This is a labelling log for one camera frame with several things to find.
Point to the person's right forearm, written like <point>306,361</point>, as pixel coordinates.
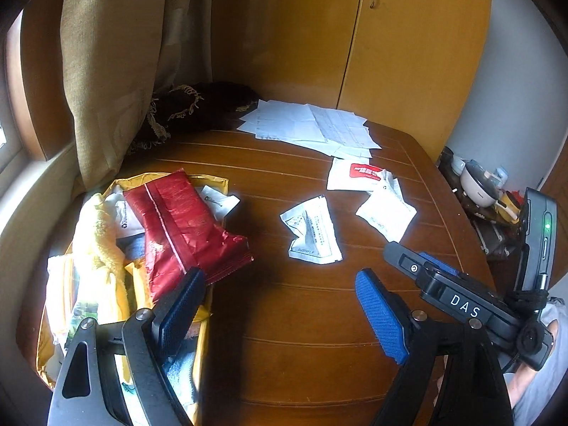
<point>526,386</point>

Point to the yellow towel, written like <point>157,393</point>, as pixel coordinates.
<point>104,248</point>

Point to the wooden window surround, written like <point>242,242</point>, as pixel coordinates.
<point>35,97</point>

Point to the wooden wardrobe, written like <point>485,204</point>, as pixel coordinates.
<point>288,31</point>

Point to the white window sill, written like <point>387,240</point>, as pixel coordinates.
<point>31,199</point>

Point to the red and white packet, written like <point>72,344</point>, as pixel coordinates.
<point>355,173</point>

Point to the white pouch packet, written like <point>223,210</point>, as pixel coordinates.
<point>217,202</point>
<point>128,217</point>
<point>395,191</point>
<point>386,217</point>
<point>310,230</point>

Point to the person's right hand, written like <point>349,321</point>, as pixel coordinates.
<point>442,381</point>

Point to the dark fringed cloth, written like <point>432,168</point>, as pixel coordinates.
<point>199,102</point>

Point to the crumpled white pouch packet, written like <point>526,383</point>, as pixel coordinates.
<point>310,230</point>

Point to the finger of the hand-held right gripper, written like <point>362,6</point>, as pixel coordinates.
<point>437,264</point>
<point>404,259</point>

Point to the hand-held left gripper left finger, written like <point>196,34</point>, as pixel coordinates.
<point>179,315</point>

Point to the red foil packet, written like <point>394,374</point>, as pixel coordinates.
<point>177,222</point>

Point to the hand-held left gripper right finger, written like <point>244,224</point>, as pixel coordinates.
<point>381,319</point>

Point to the pile of white paper sheets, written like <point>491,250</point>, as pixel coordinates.
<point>310,124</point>

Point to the beige ribbed curtain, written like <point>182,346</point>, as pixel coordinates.
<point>111,75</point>

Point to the yellow cardboard box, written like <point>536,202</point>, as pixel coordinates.
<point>200,364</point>

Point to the window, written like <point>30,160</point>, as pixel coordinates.
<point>2,135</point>

